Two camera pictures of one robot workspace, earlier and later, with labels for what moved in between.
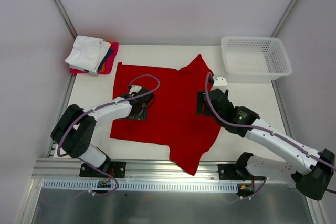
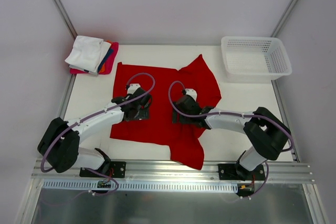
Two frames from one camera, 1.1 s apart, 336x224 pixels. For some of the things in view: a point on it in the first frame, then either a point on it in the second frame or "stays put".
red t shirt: (172, 120) stays put
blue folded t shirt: (110, 52) stays put
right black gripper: (201, 102) → (179, 117)
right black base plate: (231, 172) stays put
